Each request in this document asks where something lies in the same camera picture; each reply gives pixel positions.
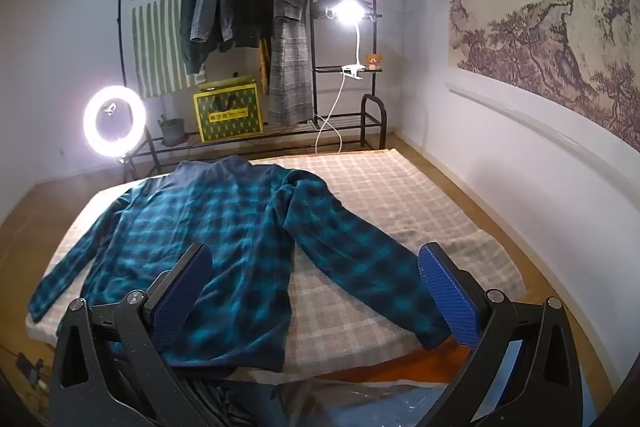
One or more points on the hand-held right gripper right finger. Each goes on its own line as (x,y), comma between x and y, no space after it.
(445,297)

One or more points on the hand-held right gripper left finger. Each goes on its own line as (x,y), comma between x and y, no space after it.
(182,292)

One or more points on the teal plaid fleece jacket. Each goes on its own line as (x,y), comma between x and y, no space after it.
(240,232)

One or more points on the black metal clothes rack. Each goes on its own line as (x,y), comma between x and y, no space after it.
(384,127)

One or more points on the dark cloth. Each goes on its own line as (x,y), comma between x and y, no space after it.
(230,402)

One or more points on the beige checked blanket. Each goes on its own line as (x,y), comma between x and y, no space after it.
(380,192)

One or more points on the grey plant pot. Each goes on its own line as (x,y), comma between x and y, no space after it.
(172,132)

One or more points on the green and yellow box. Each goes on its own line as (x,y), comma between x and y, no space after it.
(230,112)

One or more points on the yellow patterned scarf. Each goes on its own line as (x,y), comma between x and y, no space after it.
(264,67)

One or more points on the brown teddy bear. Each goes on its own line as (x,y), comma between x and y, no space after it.
(372,62)

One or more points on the white clip lamp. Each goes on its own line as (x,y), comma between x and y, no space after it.
(347,12)

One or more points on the green striped wall hanging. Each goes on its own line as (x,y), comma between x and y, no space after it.
(155,32)

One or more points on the landscape wall mural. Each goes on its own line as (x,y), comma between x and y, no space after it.
(540,7)

